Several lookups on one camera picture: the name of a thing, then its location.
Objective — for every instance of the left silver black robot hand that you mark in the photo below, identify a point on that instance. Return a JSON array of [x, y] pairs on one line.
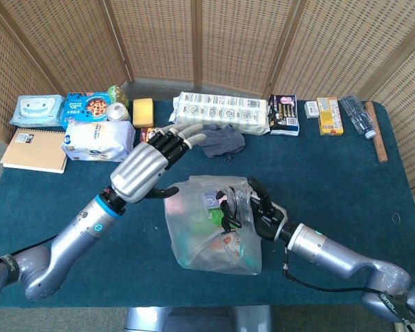
[[138, 169]]

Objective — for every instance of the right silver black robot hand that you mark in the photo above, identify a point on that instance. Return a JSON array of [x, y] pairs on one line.
[[269, 221]]

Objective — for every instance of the clear plastic shopping bag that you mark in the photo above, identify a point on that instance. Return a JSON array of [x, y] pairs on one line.
[[190, 242]]

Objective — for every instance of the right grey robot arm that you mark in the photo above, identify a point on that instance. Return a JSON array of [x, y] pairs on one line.
[[332, 256]]

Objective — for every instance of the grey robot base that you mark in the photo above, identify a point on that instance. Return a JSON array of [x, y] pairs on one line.
[[193, 320]]

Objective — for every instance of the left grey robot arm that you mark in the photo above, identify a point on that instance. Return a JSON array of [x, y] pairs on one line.
[[79, 235]]

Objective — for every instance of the brown chocolate biscuit box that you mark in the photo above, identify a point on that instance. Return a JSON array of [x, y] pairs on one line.
[[146, 133]]

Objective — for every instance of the teal orange white snack packet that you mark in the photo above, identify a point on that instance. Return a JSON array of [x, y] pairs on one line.
[[228, 242]]

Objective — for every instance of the white lilac tissue pack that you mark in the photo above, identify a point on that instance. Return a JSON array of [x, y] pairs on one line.
[[97, 140]]

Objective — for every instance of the yellow sponge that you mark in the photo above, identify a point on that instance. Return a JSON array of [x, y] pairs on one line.
[[143, 112]]

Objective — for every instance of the green snack package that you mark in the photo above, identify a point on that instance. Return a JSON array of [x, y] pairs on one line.
[[212, 216]]

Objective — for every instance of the white tape roll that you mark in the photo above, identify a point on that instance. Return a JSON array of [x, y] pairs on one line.
[[115, 111]]

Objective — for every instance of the pink pastel tissue multipack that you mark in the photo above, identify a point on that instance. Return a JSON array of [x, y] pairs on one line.
[[209, 198]]

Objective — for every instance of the blue carpet table cover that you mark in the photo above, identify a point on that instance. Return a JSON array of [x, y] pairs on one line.
[[314, 173]]

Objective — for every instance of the blue cookie box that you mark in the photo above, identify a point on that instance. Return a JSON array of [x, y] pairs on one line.
[[86, 105]]

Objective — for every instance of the grey cloth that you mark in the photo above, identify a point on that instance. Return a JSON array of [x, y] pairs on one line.
[[224, 141]]

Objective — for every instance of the white toilet paper pack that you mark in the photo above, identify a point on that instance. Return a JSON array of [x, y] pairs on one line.
[[221, 112]]

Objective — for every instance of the brown spiral notebook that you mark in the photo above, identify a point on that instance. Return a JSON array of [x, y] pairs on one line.
[[31, 152]]

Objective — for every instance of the light blue wet wipes pack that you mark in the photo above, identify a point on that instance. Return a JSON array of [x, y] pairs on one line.
[[36, 109]]

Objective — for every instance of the small white box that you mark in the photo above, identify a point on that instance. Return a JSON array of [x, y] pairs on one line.
[[311, 109]]

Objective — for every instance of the yellow cardboard box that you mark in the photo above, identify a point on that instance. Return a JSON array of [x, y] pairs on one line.
[[329, 117]]

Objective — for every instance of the thin rubber band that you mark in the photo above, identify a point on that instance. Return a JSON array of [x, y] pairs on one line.
[[392, 218]]

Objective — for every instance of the rattan folding screen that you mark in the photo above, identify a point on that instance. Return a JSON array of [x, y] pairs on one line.
[[159, 34]]

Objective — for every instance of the clear plastic water bottle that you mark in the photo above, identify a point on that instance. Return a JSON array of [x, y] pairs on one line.
[[358, 115]]

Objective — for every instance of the wooden stick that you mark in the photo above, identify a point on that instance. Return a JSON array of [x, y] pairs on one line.
[[375, 131]]

